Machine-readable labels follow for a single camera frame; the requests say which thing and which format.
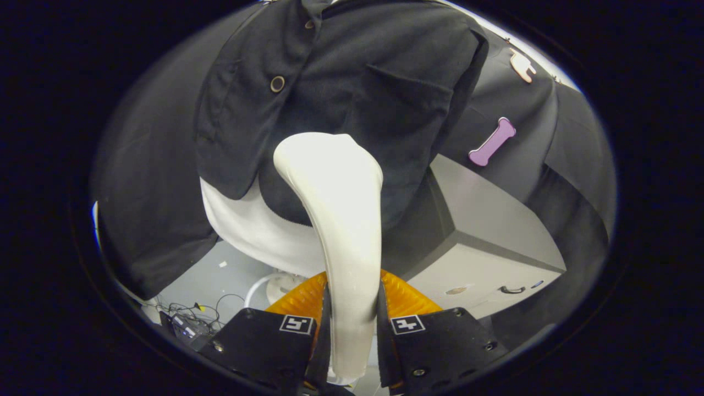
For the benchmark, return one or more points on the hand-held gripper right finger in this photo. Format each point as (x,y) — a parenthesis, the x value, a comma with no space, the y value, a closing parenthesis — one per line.
(385,352)

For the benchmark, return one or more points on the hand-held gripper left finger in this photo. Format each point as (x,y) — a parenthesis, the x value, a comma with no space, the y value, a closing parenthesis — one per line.
(322,357)

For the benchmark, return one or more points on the black suit jacket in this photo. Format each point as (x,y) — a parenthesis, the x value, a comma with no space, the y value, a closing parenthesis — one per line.
(357,82)

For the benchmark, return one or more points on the white mannequin stand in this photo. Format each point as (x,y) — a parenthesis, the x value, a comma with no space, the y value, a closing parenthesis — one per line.
(280,289)

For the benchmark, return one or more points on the dark electronic box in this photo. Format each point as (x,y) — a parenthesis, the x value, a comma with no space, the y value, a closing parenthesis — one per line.
(190,329)

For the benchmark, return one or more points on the white mannequin torso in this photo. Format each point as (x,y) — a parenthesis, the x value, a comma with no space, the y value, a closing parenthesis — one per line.
(258,231)

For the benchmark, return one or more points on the beige cabinet with grey top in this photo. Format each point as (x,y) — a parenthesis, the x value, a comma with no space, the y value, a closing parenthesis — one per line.
(484,231)

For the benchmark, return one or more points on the black backdrop cloth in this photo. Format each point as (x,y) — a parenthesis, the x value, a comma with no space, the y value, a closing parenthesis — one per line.
(148,181)

